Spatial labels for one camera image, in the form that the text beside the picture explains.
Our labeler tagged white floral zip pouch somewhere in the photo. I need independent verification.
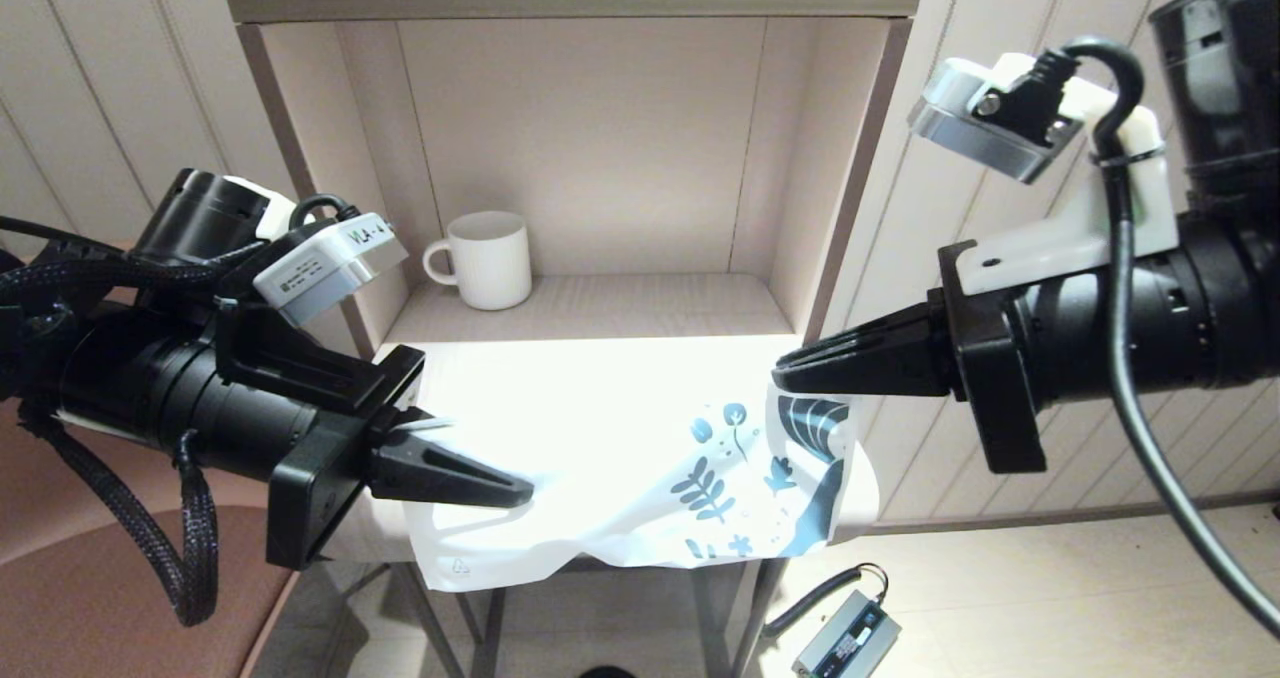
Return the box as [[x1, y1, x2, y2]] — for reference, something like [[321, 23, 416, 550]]
[[400, 383, 881, 591]]

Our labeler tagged black braided left arm sleeve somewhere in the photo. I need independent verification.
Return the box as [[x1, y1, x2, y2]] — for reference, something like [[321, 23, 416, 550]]
[[0, 243, 271, 627]]

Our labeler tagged white ribbed ceramic mug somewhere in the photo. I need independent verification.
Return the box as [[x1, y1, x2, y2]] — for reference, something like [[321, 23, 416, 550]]
[[423, 210, 533, 311]]

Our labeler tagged grey power adapter box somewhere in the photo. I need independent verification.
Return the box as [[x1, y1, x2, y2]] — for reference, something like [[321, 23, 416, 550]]
[[792, 590, 901, 678]]

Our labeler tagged pink upholstered chair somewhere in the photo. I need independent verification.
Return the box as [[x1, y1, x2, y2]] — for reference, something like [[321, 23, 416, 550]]
[[0, 388, 301, 678]]

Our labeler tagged black right camera cable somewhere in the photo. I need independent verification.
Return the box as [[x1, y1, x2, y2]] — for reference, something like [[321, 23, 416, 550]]
[[1040, 36, 1280, 639]]

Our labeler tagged black camera cable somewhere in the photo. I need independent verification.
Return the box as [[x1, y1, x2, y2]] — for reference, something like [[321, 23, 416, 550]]
[[1040, 36, 1280, 639], [288, 193, 361, 231]]

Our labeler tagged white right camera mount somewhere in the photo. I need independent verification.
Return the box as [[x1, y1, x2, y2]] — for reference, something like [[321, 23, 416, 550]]
[[955, 53, 1181, 297]]

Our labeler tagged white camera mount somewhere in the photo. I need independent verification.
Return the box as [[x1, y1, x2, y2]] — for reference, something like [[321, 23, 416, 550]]
[[225, 176, 298, 241], [955, 53, 1181, 297]]

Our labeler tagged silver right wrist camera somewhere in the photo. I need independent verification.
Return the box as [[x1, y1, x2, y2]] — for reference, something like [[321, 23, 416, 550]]
[[908, 56, 1086, 184]]

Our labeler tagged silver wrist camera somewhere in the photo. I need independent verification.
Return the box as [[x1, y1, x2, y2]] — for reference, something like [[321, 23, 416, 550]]
[[908, 56, 1086, 184], [253, 213, 409, 327]]

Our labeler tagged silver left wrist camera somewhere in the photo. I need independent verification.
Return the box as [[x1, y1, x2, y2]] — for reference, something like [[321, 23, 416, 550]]
[[253, 213, 409, 327]]

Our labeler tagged black corrugated floor cable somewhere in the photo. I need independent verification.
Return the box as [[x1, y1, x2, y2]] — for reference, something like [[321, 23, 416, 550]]
[[764, 563, 889, 641]]

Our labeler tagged black left camera cable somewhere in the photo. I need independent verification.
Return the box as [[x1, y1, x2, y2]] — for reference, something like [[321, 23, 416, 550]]
[[288, 193, 361, 231]]

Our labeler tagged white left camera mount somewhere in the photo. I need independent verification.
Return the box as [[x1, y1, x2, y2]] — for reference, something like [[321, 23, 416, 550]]
[[225, 176, 298, 241]]

